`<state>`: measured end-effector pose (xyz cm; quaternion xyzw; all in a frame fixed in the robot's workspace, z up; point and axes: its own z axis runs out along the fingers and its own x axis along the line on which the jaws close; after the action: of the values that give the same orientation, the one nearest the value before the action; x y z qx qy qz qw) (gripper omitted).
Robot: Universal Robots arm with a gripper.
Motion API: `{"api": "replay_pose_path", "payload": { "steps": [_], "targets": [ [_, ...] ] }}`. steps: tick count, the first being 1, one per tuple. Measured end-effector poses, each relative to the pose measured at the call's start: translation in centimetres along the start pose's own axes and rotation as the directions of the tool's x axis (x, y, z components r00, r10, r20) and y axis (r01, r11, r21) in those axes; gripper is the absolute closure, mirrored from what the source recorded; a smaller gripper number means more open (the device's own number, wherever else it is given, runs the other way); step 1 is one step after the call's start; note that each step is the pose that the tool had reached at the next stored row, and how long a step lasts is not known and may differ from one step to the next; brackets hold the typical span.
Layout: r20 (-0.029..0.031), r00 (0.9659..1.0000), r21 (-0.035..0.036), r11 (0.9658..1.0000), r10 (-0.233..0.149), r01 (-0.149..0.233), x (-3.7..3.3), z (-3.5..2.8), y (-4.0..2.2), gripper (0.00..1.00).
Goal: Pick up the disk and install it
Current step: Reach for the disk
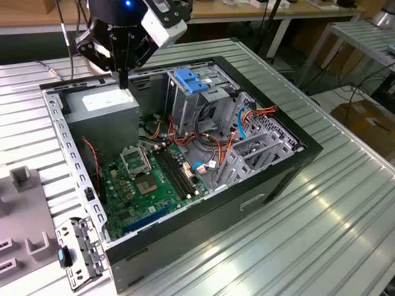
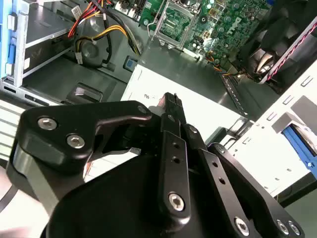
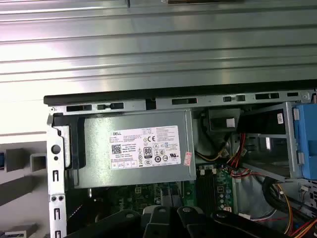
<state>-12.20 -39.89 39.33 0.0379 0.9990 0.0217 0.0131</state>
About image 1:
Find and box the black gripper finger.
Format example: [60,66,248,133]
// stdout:
[75,29,124,90]
[123,30,161,90]

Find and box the blue data wire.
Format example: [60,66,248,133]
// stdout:
[236,98,257,140]

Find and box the orange power wire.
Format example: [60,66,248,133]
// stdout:
[217,104,278,169]

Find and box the silver metal disk bay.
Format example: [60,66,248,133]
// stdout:
[212,91,306,192]

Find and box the blue plastic drive latch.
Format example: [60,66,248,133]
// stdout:
[173,68,210,96]

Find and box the small brown desk box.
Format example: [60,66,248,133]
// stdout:
[41,0,62,15]

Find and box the silver optical drive cage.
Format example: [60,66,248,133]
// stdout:
[165,63,244,136]

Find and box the grey power supply unit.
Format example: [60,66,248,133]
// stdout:
[63,83,140,158]

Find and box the black RAM slot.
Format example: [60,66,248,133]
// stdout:
[156,149,194,198]
[153,150,191,200]
[160,147,197,196]
[163,145,201,195]

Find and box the CPU socket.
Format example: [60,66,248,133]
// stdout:
[135,174,160,197]

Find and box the green motherboard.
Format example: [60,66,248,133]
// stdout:
[100,143,210,242]

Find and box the blue expansion slot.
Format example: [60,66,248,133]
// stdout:
[122,205,172,235]

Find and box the grey parts rack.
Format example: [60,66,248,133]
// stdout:
[0,165,67,286]

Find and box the pale pink flat object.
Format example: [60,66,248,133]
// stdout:
[305,0,337,10]

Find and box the long wooden desk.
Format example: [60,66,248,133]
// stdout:
[0,0,367,59]

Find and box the black open PC case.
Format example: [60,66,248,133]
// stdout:
[39,55,324,294]

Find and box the brown cardboard carton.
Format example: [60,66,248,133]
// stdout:
[314,36,368,80]

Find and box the black clip blue tab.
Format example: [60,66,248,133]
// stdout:
[57,245,74,268]

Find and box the metal slat side table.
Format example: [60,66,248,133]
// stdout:
[296,20,395,90]

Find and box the brown cardboard floor box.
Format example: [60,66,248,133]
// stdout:
[330,100,395,155]

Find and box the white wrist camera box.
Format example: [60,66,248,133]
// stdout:
[141,7,188,49]

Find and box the black robot cable silver plug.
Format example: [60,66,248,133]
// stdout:
[38,0,89,83]

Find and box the yellow orange wire bundle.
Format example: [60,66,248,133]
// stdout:
[147,118,164,140]

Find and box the black round cable bundle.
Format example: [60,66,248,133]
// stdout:
[193,101,223,152]

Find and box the red black fan wire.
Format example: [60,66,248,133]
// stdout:
[81,138,101,189]

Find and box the red orange wire bundle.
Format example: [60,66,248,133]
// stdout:
[168,113,198,147]

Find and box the metal socket cover frame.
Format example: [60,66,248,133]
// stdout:
[119,145,152,179]

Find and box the short blue wire white plug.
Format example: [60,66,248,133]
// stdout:
[191,160,222,175]

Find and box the silver expansion bracket retainer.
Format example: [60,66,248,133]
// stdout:
[54,215,109,292]

